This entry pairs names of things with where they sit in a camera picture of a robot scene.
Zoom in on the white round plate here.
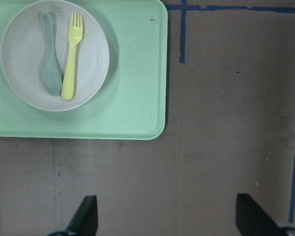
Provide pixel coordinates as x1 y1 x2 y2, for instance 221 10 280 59
0 0 110 112

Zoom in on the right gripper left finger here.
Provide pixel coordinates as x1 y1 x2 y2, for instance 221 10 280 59
64 195 98 236

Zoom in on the teal plastic spoon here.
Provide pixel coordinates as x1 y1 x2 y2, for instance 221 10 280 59
41 12 62 96

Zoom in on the light green tray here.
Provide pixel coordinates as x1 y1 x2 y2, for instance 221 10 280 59
0 0 168 140

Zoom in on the yellow plastic fork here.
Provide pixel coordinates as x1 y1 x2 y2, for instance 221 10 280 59
61 12 84 101

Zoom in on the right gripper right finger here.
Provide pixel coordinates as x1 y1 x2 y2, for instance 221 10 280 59
236 194 285 236

